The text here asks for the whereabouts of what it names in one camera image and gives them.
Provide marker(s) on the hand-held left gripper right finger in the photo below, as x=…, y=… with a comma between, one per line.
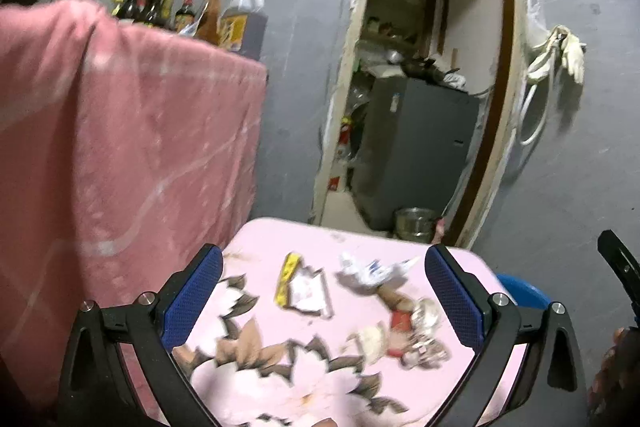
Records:
x=452, y=297

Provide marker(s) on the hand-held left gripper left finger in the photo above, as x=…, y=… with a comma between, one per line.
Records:
x=192, y=297

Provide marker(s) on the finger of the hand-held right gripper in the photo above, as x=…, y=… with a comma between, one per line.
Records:
x=617, y=257

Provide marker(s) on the silver wrapper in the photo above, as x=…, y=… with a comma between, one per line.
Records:
x=425, y=314

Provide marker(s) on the red snack wrapper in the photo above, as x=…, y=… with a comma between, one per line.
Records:
x=401, y=321

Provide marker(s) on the brown wrapper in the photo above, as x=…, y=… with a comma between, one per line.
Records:
x=395, y=297

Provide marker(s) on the red white printed wrapper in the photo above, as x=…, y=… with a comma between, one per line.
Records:
x=425, y=352

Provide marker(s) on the blue plastic bucket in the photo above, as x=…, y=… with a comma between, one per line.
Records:
x=525, y=292

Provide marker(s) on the white blue wrapper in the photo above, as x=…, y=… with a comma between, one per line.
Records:
x=365, y=274

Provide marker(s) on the beige wrapper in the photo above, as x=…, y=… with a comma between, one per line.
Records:
x=367, y=339

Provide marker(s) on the yellow wrapper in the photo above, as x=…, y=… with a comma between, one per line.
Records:
x=290, y=272

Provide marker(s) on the white torn wrapper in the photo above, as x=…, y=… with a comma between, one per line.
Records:
x=310, y=294

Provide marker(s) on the person's right hand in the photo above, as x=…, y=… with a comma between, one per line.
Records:
x=617, y=367

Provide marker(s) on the pink bottle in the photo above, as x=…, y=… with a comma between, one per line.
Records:
x=440, y=232

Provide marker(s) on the steel pot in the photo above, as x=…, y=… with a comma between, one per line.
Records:
x=414, y=224

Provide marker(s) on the pink floral tablecloth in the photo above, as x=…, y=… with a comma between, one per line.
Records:
x=300, y=247

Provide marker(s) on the grey cabinet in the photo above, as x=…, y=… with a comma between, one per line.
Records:
x=415, y=147

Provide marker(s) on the pink checked cloth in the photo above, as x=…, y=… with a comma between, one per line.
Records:
x=125, y=132

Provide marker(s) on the cream rubber gloves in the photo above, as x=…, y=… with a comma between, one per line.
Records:
x=572, y=52

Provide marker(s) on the black wok pan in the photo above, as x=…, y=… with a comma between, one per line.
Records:
x=417, y=68

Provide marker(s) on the clear hanging plastic bag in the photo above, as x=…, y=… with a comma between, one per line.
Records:
x=535, y=17

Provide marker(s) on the cooking oil jug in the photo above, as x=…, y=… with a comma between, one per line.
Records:
x=245, y=24

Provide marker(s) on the orange brown bottle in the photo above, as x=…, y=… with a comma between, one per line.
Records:
x=207, y=19

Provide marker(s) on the dark bottle red label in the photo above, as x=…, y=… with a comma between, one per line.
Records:
x=185, y=11

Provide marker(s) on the tall dark sauce bottle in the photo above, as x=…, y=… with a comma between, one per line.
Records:
x=155, y=4

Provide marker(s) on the small yellow cap bottle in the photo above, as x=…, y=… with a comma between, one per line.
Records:
x=116, y=8

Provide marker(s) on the wooden door frame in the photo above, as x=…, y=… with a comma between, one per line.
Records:
x=500, y=107

